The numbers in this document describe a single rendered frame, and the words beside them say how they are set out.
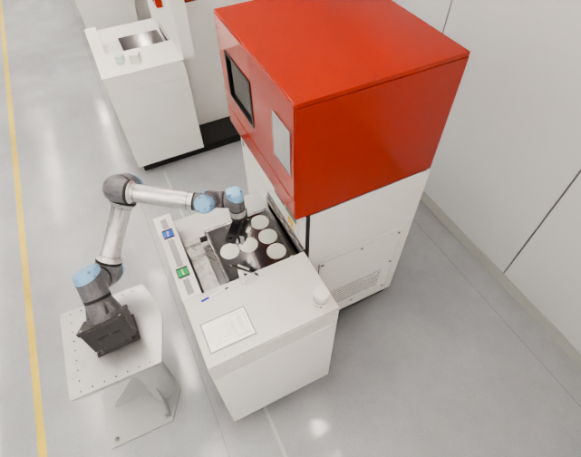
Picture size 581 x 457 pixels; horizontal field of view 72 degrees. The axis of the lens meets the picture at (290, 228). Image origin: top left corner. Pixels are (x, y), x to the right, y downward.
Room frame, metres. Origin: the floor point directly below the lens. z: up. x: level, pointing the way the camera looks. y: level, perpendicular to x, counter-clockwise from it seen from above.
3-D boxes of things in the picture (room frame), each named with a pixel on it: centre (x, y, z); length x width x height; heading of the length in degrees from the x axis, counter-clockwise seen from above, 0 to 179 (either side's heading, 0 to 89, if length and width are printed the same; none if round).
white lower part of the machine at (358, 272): (1.66, -0.21, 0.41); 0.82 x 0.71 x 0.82; 25
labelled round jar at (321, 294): (0.86, -0.13, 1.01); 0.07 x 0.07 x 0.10
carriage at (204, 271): (1.12, 0.45, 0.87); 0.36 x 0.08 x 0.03; 25
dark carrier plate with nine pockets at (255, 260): (1.25, 0.22, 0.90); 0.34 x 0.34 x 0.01; 25
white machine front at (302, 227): (1.52, 0.10, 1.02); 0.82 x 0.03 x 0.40; 25
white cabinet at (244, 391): (1.13, 0.28, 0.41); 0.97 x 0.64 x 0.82; 25
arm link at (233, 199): (1.20, 0.24, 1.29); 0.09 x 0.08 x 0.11; 87
